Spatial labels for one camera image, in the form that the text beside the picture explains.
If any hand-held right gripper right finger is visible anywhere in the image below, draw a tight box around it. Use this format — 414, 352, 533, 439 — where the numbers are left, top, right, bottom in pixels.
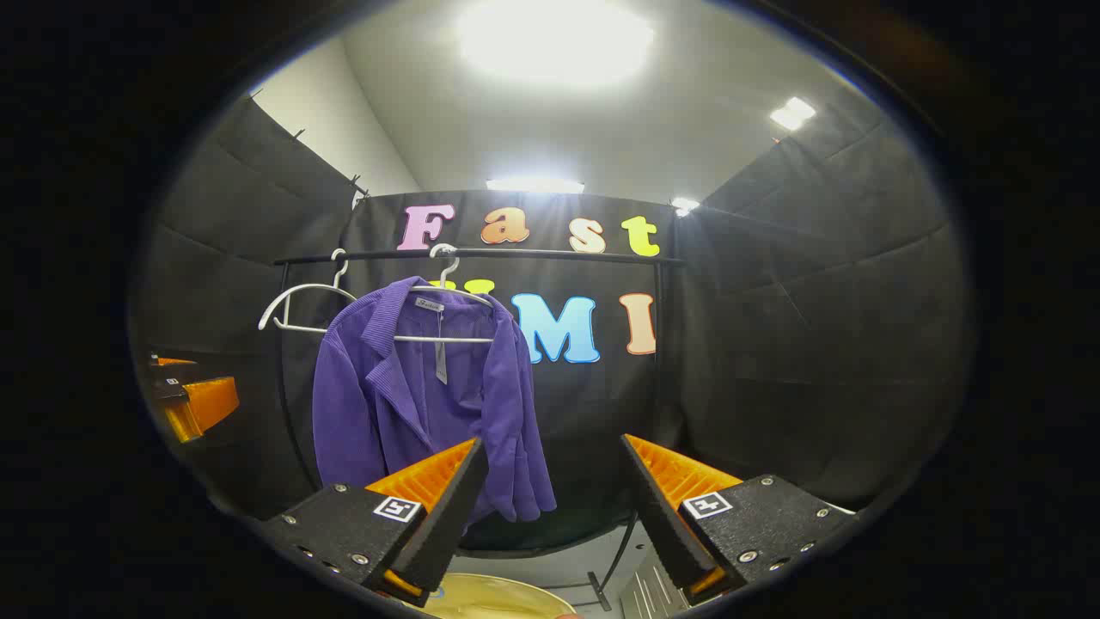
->
619, 433, 859, 607

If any black metal clothes rack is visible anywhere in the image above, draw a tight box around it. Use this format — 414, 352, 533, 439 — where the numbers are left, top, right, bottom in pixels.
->
273, 247, 686, 613

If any silver ribbed metal object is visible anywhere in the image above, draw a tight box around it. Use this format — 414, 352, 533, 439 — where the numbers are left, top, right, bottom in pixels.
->
617, 550, 688, 616

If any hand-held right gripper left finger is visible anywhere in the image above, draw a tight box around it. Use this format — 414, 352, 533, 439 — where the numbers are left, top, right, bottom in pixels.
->
260, 437, 491, 609

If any black backdrop cloth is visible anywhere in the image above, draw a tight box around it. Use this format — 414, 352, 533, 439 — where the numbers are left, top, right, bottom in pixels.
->
129, 95, 976, 560

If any white plastic clothes hanger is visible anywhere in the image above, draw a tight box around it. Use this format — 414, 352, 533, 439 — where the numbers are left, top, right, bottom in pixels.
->
258, 248, 358, 336
394, 243, 498, 345

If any purple corduroy jacket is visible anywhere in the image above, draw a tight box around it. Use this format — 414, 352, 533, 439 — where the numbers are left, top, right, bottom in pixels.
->
312, 275, 558, 525

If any beige round laundry hamper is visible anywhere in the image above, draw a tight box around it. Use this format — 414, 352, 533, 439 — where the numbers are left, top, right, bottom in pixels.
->
419, 572, 578, 619

